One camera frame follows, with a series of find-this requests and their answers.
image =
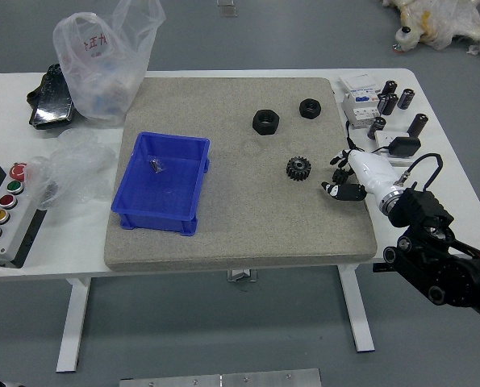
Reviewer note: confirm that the black plug adapter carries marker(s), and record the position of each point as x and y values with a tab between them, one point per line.
404	146

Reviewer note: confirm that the red emergency stop button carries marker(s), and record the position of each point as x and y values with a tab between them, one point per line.
18	170

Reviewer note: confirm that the grey metal plate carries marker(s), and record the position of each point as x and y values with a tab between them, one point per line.
219	379

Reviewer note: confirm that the small black hex nut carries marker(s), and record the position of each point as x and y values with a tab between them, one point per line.
306	111

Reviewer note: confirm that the black cylindrical capacitor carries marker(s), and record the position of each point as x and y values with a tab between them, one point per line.
406	98
393	102
418	125
382	104
390	88
376	128

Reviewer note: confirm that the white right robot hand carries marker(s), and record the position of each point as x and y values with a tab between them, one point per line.
370	169

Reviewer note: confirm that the metal floor socket cover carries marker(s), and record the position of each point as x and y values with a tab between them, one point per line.
227	8

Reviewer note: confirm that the white circuit breaker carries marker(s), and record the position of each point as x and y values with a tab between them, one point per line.
356	111

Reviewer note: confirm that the white table leg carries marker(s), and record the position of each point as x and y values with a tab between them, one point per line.
358	314
72	322

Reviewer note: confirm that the grey-brown mat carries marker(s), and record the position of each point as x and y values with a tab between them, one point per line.
231	209

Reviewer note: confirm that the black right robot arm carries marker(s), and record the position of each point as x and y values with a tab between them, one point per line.
425	209

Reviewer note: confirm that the blue plastic box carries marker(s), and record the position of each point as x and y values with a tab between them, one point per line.
159	193

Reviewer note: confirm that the yellow push button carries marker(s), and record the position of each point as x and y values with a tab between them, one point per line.
0	216

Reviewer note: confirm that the small bag of screws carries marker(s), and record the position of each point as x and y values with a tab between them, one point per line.
156	165

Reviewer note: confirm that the black steel gear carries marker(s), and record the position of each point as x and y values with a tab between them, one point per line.
294	171

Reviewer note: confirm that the small white carton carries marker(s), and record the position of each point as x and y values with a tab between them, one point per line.
356	82

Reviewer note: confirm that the clear crumpled plastic bag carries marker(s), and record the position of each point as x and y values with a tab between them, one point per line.
78	169

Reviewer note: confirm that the white power socket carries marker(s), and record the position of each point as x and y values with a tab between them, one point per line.
382	139

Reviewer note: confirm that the plastic-wrapped plush toy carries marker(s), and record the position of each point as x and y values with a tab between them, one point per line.
437	20

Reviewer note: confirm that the white red-printed plastic bag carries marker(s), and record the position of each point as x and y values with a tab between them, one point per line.
98	80

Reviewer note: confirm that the big black hex nut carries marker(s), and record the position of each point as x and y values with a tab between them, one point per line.
260	125

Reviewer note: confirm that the red push button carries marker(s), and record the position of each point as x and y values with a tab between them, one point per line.
7	201

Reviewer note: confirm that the metal table bracket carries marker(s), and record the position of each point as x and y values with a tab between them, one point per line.
241	275

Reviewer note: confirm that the black glossy plastic tray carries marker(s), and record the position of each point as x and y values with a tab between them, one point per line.
50	105

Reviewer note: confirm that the green push button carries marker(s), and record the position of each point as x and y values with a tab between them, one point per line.
14	187

